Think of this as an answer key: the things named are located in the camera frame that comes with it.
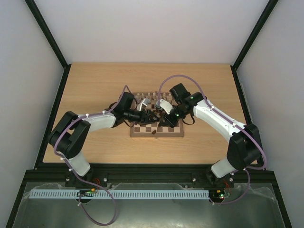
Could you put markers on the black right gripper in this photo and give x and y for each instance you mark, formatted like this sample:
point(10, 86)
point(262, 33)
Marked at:
point(169, 119)

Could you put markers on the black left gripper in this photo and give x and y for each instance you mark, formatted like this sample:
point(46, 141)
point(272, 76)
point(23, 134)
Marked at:
point(144, 118)

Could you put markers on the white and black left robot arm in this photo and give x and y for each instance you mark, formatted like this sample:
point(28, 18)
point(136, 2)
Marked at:
point(69, 135)

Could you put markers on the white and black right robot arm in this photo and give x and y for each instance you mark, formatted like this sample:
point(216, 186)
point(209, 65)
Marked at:
point(244, 145)

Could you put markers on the wooden chessboard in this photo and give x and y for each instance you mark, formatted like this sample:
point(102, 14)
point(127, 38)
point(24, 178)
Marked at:
point(145, 131)

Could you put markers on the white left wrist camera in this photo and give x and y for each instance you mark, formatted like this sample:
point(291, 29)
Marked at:
point(143, 104)

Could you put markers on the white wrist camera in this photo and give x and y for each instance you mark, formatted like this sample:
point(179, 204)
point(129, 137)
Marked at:
point(164, 106)
point(143, 104)

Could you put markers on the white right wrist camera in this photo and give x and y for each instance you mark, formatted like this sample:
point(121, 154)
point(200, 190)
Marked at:
point(164, 106)

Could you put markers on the black aluminium frame rail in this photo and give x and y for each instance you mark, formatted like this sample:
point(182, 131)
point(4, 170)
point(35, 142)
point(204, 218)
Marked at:
point(106, 174)

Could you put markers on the light blue slotted cable duct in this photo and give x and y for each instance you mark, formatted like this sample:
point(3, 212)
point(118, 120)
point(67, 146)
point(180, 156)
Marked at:
point(122, 194)

